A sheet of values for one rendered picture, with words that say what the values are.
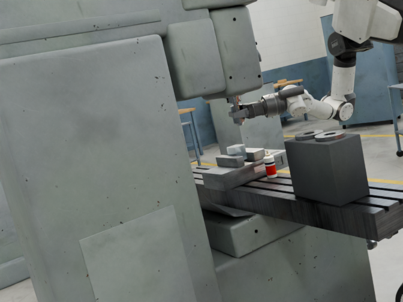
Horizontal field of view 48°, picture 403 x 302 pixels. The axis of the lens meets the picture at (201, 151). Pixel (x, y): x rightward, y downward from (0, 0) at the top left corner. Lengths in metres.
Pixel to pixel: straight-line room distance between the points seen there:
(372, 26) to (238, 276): 0.99
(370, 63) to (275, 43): 3.44
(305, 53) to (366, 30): 9.49
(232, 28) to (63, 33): 0.62
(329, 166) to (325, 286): 0.75
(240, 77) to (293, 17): 9.47
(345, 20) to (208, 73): 0.54
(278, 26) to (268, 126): 4.55
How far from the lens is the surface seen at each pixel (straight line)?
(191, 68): 1.55
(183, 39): 1.56
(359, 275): 2.12
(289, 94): 1.78
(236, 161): 1.78
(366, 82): 7.76
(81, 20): 1.44
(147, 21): 1.52
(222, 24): 1.68
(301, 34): 11.22
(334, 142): 1.33
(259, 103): 1.77
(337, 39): 1.91
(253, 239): 1.66
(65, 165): 1.26
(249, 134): 6.34
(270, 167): 1.80
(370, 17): 1.71
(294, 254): 1.82
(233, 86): 1.66
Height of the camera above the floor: 1.41
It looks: 9 degrees down
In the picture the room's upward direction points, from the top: 13 degrees counter-clockwise
